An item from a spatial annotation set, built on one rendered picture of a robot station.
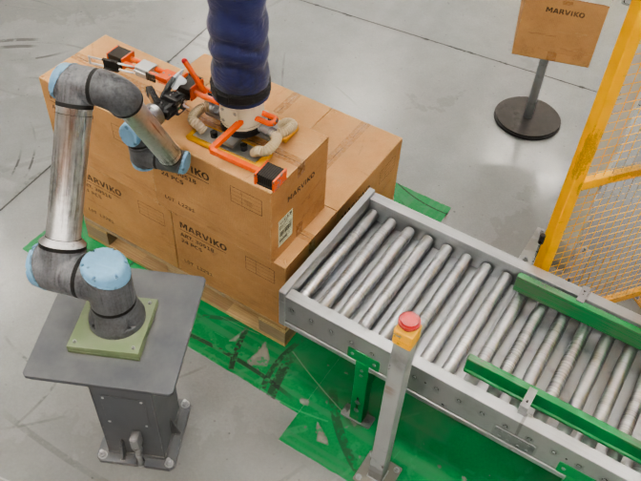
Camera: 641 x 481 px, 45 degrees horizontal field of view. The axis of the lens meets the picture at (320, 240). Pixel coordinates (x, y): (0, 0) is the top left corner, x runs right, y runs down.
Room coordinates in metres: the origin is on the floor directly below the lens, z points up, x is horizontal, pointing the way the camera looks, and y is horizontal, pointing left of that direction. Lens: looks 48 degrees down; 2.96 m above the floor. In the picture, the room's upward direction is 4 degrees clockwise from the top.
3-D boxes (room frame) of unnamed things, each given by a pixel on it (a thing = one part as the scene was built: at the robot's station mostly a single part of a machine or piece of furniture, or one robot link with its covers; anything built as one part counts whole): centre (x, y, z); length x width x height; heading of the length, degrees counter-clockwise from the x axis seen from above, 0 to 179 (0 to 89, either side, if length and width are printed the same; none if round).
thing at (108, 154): (2.69, 0.87, 0.74); 0.60 x 0.40 x 0.40; 59
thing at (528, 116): (3.80, -1.20, 0.31); 0.40 x 0.40 x 0.62
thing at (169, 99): (2.37, 0.61, 1.08); 0.12 x 0.09 x 0.08; 152
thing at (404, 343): (1.45, -0.29, 0.50); 0.07 x 0.07 x 1.00; 60
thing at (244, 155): (2.30, 0.38, 0.97); 0.34 x 0.10 x 0.05; 62
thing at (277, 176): (2.01, 0.19, 1.08); 0.09 x 0.08 x 0.05; 152
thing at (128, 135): (2.23, 0.70, 1.07); 0.12 x 0.09 x 0.10; 152
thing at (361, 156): (2.77, 0.40, 0.34); 1.20 x 1.00 x 0.40; 60
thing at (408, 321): (1.45, -0.29, 1.02); 0.07 x 0.07 x 0.04
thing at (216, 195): (2.38, 0.35, 0.74); 0.60 x 0.40 x 0.40; 60
